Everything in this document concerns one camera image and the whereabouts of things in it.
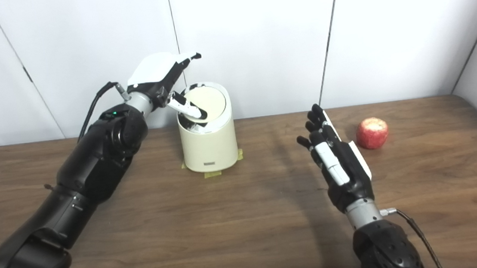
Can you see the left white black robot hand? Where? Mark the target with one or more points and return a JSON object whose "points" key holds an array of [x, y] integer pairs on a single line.
{"points": [[153, 72]]}

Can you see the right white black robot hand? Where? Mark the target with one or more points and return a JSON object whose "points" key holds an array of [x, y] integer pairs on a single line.
{"points": [[347, 172]]}

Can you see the red apple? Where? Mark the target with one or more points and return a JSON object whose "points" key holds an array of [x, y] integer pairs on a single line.
{"points": [[372, 133]]}

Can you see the round cream bin lid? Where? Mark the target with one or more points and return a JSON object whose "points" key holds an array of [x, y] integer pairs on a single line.
{"points": [[212, 101]]}

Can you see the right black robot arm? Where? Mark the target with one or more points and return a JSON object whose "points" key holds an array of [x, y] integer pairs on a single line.
{"points": [[382, 246]]}

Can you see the cream-colored bin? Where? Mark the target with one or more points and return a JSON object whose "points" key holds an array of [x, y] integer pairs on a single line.
{"points": [[211, 147]]}

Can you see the black wall panel hinge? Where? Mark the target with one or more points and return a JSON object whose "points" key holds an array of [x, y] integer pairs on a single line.
{"points": [[28, 74]]}

